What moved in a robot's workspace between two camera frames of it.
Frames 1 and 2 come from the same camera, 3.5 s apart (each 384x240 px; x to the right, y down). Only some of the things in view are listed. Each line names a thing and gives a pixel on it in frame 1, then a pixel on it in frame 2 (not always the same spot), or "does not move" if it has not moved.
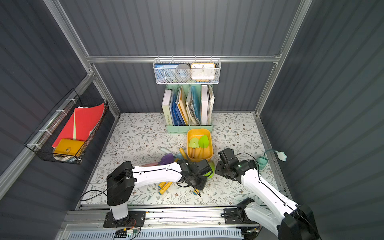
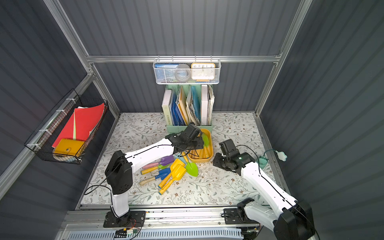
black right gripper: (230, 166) -> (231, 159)
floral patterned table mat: (143, 140) does not move
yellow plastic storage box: (200, 154) does not move
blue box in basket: (165, 72) does not move
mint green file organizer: (188, 107) does not move
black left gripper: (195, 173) -> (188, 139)
